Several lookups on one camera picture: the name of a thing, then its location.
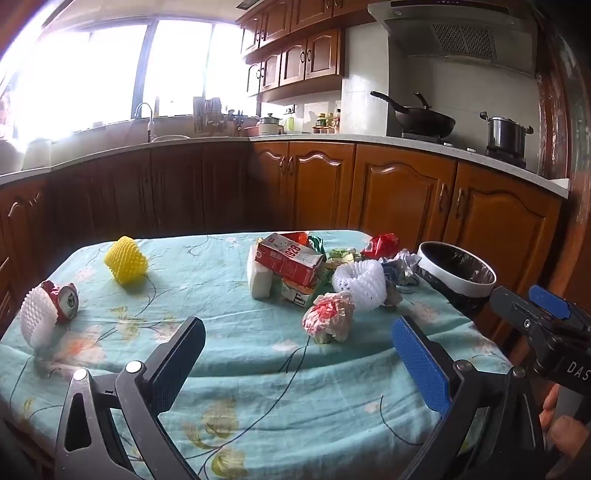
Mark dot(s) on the large white foam fruit net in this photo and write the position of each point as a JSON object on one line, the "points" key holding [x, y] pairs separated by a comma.
{"points": [[369, 286]]}

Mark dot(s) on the green spout pouch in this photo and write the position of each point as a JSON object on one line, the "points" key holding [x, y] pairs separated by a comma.
{"points": [[341, 256]]}

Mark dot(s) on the black wok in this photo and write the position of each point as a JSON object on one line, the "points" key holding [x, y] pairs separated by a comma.
{"points": [[425, 122]]}

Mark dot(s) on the sink faucet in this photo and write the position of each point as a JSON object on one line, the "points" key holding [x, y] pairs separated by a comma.
{"points": [[150, 124]]}

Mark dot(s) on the kitchen window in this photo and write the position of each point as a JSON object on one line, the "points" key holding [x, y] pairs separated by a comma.
{"points": [[115, 69]]}

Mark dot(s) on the wooden upper cabinets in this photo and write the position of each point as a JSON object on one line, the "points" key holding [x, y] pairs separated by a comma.
{"points": [[318, 55]]}

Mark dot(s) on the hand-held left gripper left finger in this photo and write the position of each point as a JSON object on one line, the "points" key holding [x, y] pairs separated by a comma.
{"points": [[178, 364]]}

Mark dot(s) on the gas stove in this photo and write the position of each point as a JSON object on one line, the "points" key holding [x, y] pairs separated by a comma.
{"points": [[418, 136]]}

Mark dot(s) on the yellow foam fruit net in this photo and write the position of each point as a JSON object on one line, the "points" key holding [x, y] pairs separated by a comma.
{"points": [[125, 261]]}

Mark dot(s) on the steel cooking pot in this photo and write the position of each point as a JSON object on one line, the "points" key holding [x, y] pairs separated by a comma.
{"points": [[505, 134]]}

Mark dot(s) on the white kitchen countertop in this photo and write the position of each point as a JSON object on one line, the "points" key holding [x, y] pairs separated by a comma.
{"points": [[369, 138]]}

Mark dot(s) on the crushed red can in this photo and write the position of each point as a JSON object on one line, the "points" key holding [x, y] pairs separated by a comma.
{"points": [[65, 301]]}

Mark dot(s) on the wooden cabinets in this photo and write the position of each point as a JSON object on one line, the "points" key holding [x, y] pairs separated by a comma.
{"points": [[318, 55], [401, 194]]}

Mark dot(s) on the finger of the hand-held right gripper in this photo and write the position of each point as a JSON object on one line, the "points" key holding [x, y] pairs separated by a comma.
{"points": [[508, 302], [549, 301]]}

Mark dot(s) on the utensil rack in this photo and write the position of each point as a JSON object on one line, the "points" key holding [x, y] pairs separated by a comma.
{"points": [[207, 115]]}

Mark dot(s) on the range hood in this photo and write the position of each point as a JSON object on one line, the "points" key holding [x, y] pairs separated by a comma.
{"points": [[461, 41]]}

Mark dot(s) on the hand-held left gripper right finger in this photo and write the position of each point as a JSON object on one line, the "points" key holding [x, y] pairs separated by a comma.
{"points": [[420, 369]]}

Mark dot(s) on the red milk carton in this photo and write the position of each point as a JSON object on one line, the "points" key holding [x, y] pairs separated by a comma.
{"points": [[286, 263]]}

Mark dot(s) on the teal floral tablecloth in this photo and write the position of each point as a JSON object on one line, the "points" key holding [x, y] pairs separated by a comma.
{"points": [[258, 355]]}

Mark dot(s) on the crumpled foil paper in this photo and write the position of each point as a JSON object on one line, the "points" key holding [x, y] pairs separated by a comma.
{"points": [[401, 267]]}

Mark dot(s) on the green striped wrapper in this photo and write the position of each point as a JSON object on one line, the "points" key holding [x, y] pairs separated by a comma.
{"points": [[316, 242]]}

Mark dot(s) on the condiment bottle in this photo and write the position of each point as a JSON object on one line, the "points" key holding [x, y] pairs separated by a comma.
{"points": [[337, 121], [322, 123]]}

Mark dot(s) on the small green drink carton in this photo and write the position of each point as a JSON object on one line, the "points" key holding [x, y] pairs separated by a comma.
{"points": [[295, 293]]}

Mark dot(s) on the white foam block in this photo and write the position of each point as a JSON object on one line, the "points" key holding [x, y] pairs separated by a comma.
{"points": [[258, 281]]}

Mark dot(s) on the white trash bin black liner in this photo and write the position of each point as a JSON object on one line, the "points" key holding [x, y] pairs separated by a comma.
{"points": [[461, 289]]}

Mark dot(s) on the wooden lower cabinets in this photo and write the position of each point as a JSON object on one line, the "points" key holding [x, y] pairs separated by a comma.
{"points": [[401, 194]]}

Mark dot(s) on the small white foam fruit net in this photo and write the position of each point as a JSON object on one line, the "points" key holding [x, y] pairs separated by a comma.
{"points": [[37, 318]]}

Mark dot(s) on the person's right hand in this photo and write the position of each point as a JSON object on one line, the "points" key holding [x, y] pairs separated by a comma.
{"points": [[570, 436]]}

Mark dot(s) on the red white wrapper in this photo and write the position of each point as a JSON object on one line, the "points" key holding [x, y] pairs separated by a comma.
{"points": [[328, 314]]}

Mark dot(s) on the red snack packet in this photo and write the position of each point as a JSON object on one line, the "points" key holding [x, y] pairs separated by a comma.
{"points": [[381, 244]]}

